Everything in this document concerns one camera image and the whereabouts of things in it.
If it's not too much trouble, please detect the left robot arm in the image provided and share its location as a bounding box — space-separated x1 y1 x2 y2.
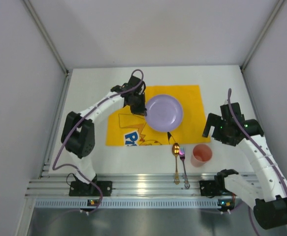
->
52 75 147 185

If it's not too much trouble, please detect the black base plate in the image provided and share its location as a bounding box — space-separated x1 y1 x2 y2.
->
69 180 113 197
199 180 222 198

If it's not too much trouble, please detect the yellow cloth placemat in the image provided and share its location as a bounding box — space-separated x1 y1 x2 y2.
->
106 85 210 146

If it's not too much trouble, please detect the perforated grey cable duct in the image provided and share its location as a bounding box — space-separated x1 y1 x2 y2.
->
35 198 235 209

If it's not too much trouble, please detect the right aluminium corner post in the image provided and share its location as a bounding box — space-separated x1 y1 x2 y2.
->
240 0 286 73

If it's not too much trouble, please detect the purple plastic plate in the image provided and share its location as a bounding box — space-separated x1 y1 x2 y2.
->
145 94 184 132

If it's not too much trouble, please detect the iridescent purple metal fork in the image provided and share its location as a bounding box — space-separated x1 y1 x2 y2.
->
179 147 190 189

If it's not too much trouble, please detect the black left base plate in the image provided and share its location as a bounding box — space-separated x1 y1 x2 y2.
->
69 180 113 197

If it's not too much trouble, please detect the left aluminium corner post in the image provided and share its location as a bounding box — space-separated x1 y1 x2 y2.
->
22 0 70 74

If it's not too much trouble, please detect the aluminium corner post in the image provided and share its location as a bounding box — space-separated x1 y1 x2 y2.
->
22 0 70 74
240 0 286 73

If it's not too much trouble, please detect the gold metal spoon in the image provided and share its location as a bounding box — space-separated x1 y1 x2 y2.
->
172 143 180 185

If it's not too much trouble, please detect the pink plastic cup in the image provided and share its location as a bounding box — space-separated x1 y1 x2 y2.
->
191 144 213 167

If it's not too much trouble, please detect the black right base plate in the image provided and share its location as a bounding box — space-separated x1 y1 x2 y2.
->
199 180 222 198

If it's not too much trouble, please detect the aluminium frame rail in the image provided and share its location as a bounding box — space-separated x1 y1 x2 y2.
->
25 173 215 198

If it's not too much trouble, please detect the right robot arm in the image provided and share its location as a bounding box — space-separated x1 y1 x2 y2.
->
202 103 287 230

